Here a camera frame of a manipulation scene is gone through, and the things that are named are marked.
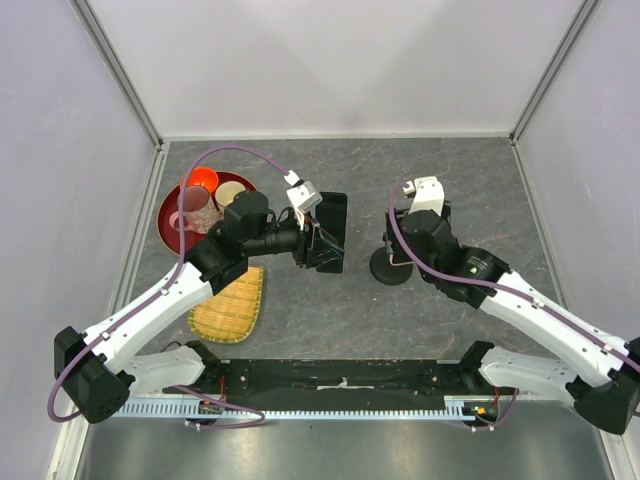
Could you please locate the black folding phone stand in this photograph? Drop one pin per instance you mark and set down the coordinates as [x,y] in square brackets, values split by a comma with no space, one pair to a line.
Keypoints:
[329,262]

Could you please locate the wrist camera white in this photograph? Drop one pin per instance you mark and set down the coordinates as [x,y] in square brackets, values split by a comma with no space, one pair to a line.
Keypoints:
[426,193]
[302,195]

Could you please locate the slotted cable duct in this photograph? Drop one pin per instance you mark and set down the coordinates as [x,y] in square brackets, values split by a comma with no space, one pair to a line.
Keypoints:
[182,407]

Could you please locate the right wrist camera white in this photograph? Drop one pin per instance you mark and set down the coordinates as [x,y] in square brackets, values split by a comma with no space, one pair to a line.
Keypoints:
[426,193]

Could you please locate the red round tray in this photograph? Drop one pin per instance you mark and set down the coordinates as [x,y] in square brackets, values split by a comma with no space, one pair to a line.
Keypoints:
[169,235]

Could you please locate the woven bamboo tray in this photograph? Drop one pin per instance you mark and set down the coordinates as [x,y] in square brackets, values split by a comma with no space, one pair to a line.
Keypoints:
[230,316]

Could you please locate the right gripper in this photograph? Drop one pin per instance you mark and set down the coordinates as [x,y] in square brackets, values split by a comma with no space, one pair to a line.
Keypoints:
[446,213]

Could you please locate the pink mug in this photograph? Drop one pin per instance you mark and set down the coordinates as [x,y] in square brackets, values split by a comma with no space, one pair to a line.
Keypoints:
[200,213]

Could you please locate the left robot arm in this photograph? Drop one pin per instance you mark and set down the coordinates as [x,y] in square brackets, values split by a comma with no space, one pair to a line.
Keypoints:
[101,368]

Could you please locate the black smartphone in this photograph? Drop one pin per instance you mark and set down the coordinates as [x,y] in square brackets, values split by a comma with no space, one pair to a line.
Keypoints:
[331,214]

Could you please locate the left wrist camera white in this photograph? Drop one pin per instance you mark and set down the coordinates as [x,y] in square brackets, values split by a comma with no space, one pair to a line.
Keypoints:
[302,195]

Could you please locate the beige mug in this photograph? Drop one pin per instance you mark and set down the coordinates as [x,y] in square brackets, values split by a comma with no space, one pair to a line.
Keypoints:
[226,193]

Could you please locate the black round-base phone holder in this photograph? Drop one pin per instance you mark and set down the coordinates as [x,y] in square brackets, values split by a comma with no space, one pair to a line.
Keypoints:
[386,269]

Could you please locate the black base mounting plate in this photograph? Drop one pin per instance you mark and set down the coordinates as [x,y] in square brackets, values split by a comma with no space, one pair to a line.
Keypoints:
[340,385]

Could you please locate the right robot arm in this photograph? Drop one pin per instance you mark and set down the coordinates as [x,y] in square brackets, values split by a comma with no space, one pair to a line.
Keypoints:
[590,370]

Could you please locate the orange bowl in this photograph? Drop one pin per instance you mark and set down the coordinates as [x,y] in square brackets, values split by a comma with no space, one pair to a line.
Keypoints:
[205,177]

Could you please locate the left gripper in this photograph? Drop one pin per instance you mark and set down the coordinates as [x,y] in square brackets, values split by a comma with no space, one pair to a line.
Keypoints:
[304,252]

